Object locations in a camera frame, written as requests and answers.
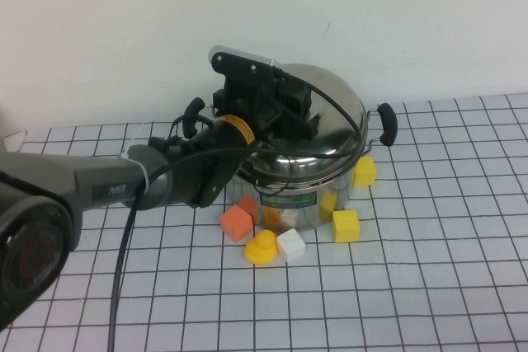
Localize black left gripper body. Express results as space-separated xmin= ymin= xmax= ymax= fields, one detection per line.
xmin=212 ymin=75 xmax=285 ymax=138

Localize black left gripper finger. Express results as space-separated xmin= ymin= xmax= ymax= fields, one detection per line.
xmin=270 ymin=115 xmax=323 ymax=138
xmin=276 ymin=79 xmax=313 ymax=116

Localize steel lid with black knob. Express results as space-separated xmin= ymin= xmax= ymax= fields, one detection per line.
xmin=234 ymin=62 xmax=369 ymax=186

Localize yellow foam cube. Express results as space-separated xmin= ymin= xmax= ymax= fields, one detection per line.
xmin=332 ymin=209 xmax=362 ymax=244
xmin=352 ymin=156 xmax=379 ymax=188

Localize orange foam cube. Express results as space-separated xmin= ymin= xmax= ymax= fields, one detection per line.
xmin=220 ymin=203 xmax=255 ymax=245

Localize white foam cube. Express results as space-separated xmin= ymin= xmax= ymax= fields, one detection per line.
xmin=276 ymin=228 xmax=307 ymax=263

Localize yellow rubber duck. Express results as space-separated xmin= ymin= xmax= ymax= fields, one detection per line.
xmin=244 ymin=228 xmax=279 ymax=265

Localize white zip tie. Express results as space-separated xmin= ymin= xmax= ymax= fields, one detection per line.
xmin=118 ymin=148 xmax=150 ymax=204

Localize white black grid tablecloth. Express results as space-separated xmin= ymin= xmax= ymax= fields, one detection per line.
xmin=0 ymin=93 xmax=528 ymax=352

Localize stainless steel pot black handles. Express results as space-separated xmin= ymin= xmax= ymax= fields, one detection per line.
xmin=183 ymin=97 xmax=399 ymax=232

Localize black cable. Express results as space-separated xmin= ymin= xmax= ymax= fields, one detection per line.
xmin=109 ymin=71 xmax=360 ymax=352

